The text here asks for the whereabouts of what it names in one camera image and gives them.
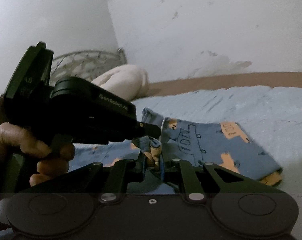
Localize blue orange patterned pants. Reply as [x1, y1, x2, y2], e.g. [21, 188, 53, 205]
[70, 108, 282, 185]

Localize person's left hand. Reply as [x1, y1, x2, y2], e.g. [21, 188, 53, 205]
[0, 122, 75, 186]

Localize grey metal headboard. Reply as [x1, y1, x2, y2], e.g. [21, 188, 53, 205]
[50, 48, 127, 86]

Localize rolled cream comforter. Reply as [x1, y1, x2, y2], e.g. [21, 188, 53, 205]
[91, 64, 149, 101]

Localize light blue bed quilt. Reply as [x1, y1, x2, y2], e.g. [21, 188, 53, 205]
[134, 86, 302, 239]

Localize brown bed frame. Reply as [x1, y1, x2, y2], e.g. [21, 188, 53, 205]
[146, 72, 302, 97]

